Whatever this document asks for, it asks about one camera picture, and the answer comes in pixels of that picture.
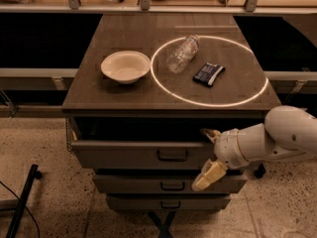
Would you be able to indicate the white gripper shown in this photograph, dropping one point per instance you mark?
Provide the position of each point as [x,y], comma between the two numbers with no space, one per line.
[228,148]

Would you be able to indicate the grey top drawer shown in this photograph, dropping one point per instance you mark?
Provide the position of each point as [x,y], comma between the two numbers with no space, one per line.
[123,155]

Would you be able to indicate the grey drawer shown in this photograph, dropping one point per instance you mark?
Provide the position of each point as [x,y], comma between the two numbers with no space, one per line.
[123,155]
[167,201]
[164,184]

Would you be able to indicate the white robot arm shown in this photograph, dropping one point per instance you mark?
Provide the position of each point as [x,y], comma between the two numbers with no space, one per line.
[287,134]

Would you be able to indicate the grey bottom drawer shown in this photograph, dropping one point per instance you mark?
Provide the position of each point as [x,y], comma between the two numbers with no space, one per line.
[167,201]

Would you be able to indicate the grey middle drawer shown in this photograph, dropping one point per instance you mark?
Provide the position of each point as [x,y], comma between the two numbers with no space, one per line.
[164,184]

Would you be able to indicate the black caster wheel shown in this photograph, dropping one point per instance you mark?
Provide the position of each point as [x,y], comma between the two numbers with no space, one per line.
[260,171]

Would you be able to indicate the dark blue snack packet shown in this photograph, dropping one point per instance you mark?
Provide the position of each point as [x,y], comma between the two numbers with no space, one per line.
[208,73]

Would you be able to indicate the blue cross floor tape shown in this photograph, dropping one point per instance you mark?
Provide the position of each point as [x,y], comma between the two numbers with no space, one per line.
[163,226]

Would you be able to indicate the clear plastic water bottle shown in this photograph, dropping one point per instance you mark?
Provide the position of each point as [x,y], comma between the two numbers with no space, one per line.
[182,55]

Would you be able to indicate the white bowl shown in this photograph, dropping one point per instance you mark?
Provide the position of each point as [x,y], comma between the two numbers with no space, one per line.
[126,67]

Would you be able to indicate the black metal stand leg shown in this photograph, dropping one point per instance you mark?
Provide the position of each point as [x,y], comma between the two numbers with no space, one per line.
[33,174]

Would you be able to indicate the wire mesh basket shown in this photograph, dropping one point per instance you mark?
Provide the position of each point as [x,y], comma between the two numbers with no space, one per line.
[70,135]

